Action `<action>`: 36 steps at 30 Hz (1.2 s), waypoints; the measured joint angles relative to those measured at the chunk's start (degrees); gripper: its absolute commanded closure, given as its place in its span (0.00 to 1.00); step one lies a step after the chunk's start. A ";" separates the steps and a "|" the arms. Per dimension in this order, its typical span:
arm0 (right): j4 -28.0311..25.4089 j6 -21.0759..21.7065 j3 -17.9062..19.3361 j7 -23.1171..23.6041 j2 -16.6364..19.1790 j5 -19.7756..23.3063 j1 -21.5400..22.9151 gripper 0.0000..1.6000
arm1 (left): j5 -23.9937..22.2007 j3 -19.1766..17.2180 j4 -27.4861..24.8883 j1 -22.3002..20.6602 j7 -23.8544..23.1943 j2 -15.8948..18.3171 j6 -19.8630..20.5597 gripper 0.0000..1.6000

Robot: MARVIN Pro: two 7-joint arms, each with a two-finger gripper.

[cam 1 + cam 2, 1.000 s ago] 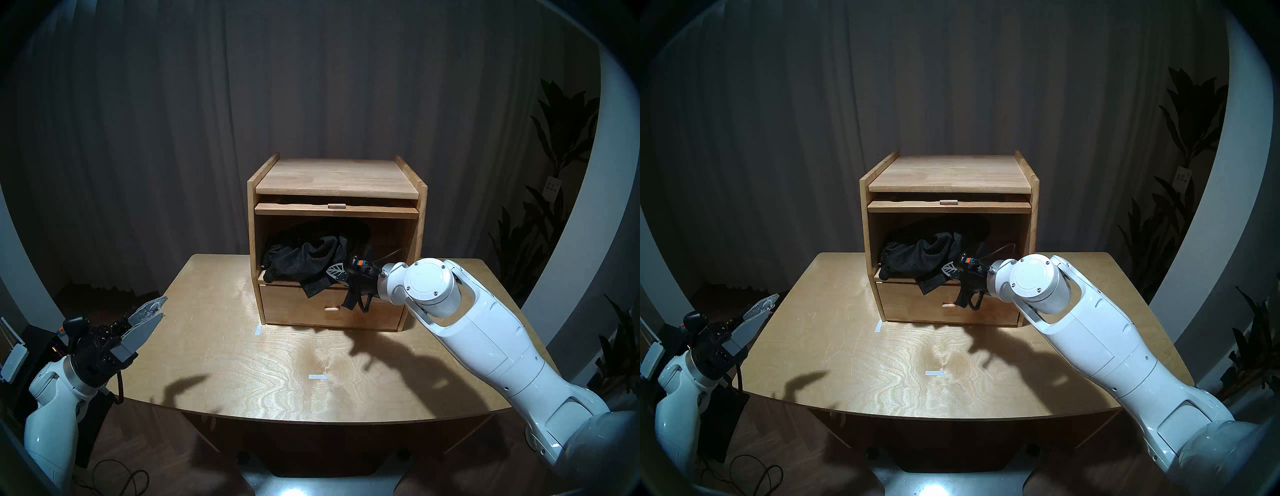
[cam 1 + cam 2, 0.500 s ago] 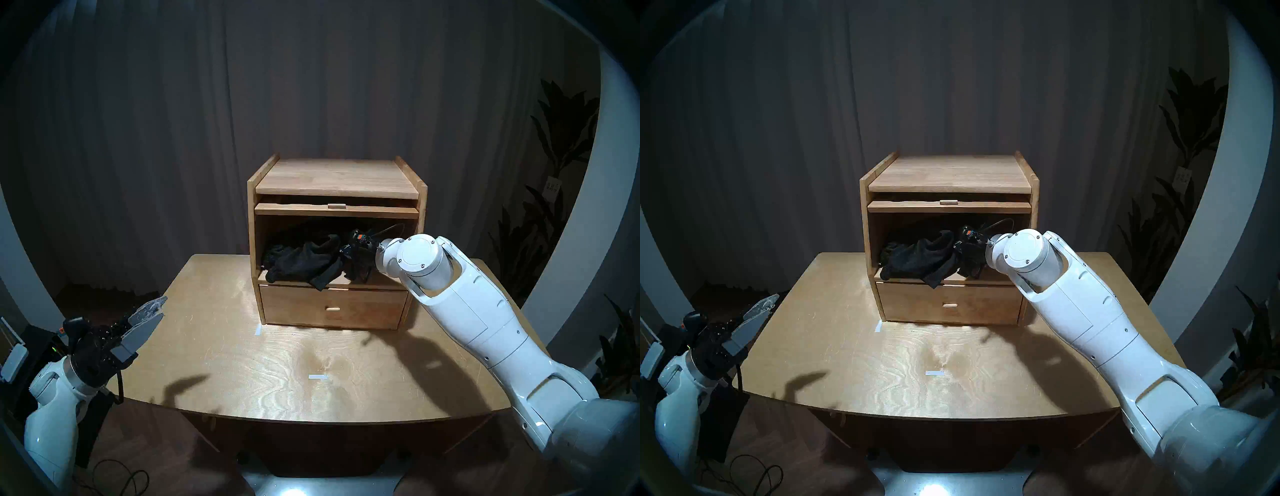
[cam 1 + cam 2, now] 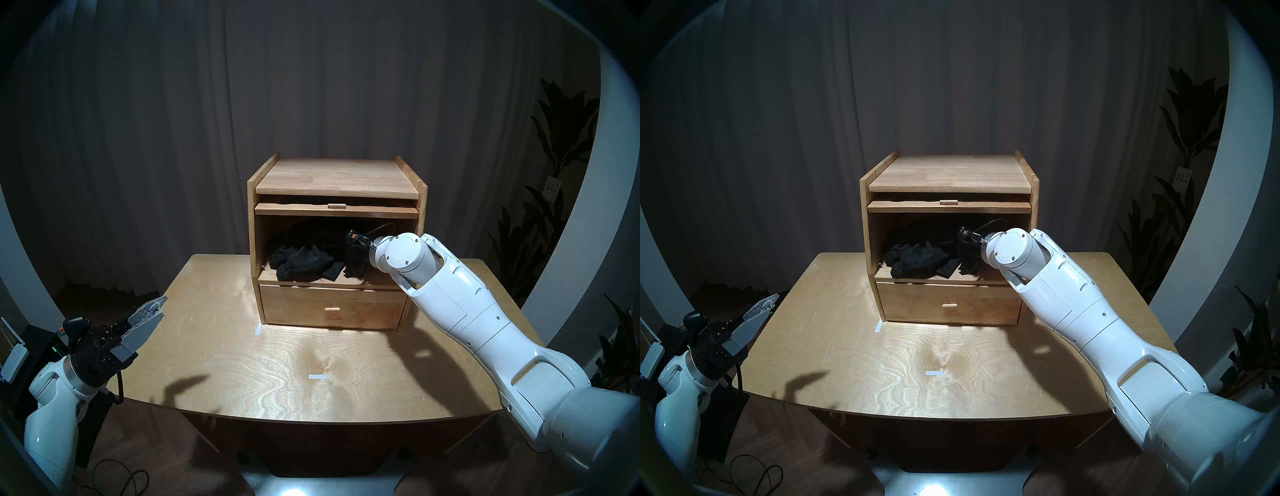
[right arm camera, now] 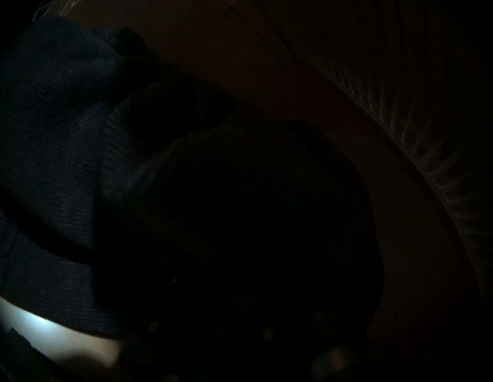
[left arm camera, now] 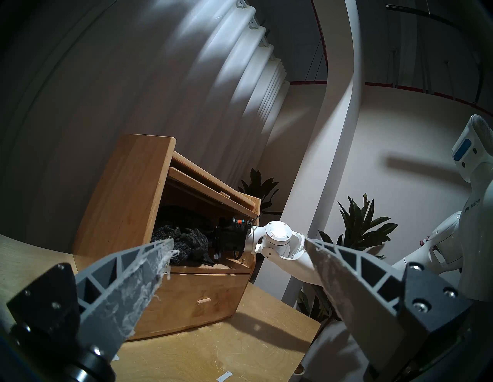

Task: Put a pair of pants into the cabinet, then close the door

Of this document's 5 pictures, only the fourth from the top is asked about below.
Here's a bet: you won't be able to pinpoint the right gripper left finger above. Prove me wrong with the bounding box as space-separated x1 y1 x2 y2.
122 275 248 363

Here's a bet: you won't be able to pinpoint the wooden cabinet frame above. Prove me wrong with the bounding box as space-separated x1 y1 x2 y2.
69 0 493 382

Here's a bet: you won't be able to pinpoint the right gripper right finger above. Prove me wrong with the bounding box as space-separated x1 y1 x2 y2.
243 283 367 371

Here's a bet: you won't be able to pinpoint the dark grey knit pants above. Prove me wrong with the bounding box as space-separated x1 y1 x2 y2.
0 15 386 382

